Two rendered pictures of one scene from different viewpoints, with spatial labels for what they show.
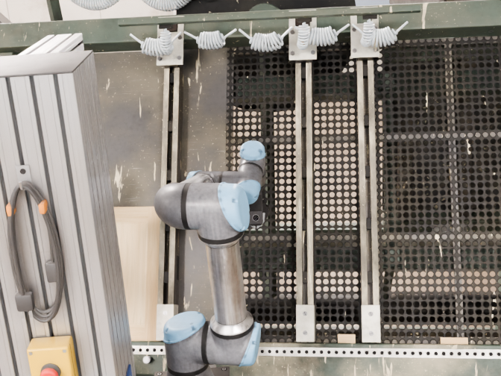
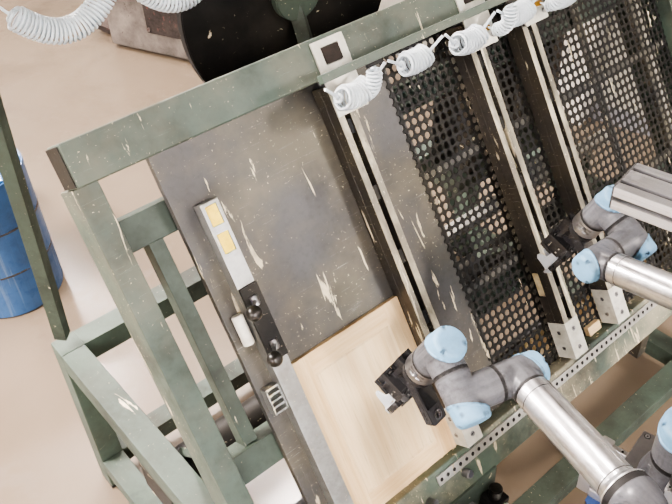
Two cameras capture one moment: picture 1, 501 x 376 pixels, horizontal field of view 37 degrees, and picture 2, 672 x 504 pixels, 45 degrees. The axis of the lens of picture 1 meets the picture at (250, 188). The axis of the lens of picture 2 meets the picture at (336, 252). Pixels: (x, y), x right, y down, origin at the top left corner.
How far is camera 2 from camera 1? 2.29 m
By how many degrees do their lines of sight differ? 44
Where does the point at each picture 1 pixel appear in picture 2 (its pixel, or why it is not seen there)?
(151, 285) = not seen: hidden behind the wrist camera
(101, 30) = (241, 91)
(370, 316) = (617, 296)
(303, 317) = (574, 332)
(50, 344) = not seen: outside the picture
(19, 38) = (117, 154)
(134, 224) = (375, 337)
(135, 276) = not seen: hidden behind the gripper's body
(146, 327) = (439, 441)
